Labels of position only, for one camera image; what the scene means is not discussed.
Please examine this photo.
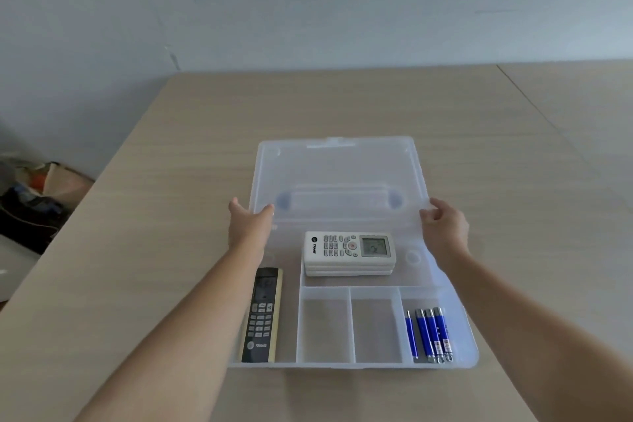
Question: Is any white remote control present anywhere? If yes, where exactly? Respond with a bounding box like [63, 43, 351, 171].
[302, 231, 397, 265]
[303, 261, 396, 272]

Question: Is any person's right hand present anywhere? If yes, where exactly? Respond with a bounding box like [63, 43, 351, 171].
[419, 197, 471, 263]

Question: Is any blue battery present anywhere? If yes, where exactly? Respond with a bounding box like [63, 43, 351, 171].
[405, 309, 420, 363]
[432, 307, 455, 362]
[424, 308, 446, 364]
[414, 308, 436, 364]

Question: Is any clear plastic organizer box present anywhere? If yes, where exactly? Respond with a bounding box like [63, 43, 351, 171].
[228, 213, 481, 371]

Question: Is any black and beige remote control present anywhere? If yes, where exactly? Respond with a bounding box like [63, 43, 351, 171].
[239, 267, 284, 364]

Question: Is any person's left hand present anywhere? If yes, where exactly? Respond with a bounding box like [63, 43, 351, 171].
[228, 197, 276, 252]

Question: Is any person's left forearm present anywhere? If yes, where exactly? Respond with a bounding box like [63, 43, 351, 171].
[74, 243, 272, 422]

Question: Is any black bag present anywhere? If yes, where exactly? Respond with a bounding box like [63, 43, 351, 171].
[0, 182, 67, 255]

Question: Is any clear plastic box lid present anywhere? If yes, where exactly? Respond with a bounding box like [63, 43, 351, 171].
[247, 136, 430, 240]

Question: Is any white appliance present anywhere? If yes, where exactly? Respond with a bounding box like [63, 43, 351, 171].
[0, 235, 42, 305]

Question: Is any person's right forearm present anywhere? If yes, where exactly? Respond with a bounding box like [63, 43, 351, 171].
[438, 251, 633, 422]

